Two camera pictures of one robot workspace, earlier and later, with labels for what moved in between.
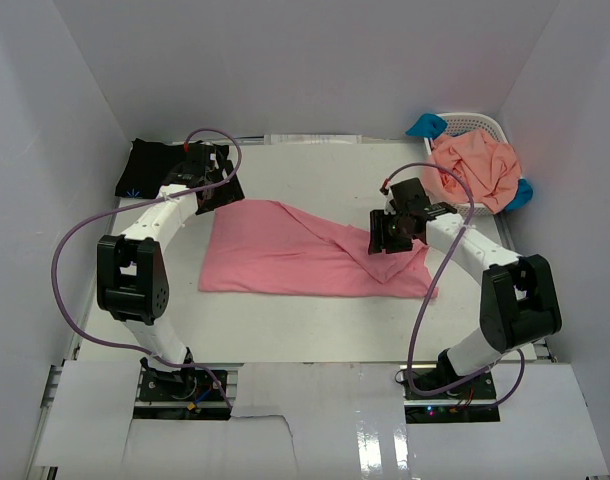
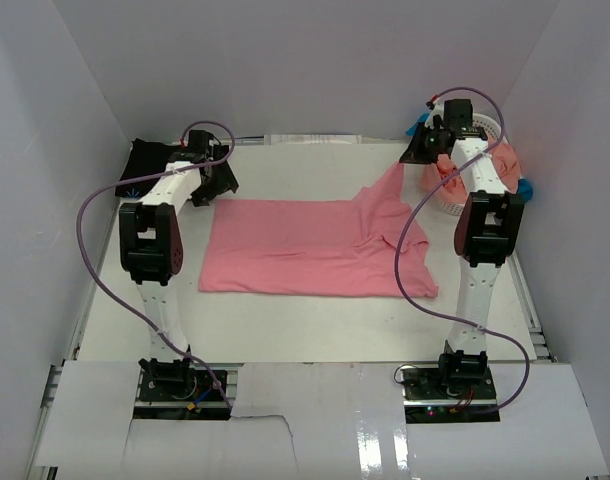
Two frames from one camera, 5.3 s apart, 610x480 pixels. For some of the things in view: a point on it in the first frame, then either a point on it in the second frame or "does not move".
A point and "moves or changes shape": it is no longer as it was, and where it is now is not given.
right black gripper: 379,238 → 414,153
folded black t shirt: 147,168 does not move
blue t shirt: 433,126 does not move
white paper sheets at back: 312,139 does not move
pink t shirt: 268,246 moves or changes shape
